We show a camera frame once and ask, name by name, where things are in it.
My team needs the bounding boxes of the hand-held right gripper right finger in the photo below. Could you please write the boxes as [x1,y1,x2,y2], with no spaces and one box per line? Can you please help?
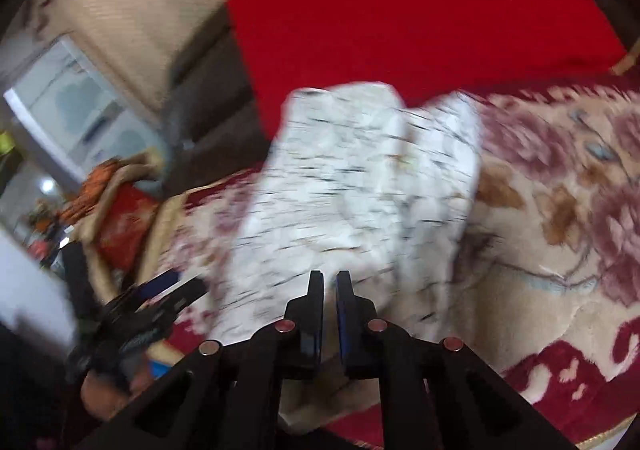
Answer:
[336,270,581,450]

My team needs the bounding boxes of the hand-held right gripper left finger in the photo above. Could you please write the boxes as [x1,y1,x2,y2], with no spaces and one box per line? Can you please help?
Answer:
[75,270,326,450]

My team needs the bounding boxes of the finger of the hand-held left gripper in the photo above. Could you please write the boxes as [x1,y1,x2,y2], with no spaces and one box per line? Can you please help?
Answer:
[150,277,208,318]
[132,270,182,301]

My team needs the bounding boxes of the white crackle-patterned coat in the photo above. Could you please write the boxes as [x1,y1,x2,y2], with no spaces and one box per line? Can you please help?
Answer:
[210,80,483,361]

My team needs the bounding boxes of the person's left hand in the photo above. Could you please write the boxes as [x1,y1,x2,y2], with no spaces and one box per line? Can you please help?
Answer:
[80,370,133,421]

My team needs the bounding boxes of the red cardboard box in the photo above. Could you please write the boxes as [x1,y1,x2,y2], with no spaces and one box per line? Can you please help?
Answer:
[97,185,161,271]

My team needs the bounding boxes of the orange black patterned cloth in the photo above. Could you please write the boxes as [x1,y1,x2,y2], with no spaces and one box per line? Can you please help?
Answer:
[60,157,151,226]

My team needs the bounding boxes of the beige quilted jacket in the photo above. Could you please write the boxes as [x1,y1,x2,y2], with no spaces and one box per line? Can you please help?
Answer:
[75,155,166,301]

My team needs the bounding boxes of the artificial flower bouquet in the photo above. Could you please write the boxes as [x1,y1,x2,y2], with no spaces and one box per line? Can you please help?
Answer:
[27,200,63,236]

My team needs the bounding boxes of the floral red beige blanket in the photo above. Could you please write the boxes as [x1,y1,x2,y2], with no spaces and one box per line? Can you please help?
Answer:
[135,55,640,450]

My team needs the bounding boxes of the beige dotted curtain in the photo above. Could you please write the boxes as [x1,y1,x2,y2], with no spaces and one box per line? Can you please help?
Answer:
[30,0,261,116]

